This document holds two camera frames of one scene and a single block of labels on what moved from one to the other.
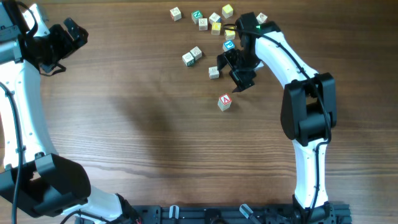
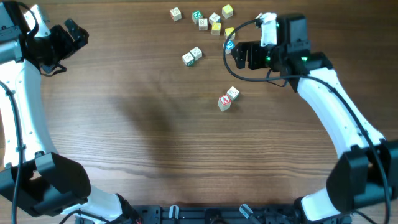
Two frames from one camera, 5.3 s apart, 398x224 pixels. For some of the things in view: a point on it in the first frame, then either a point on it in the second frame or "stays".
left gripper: (69, 44) stays
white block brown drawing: (203, 24) stays
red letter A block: (224, 102) stays
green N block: (213, 73) → (233, 93)
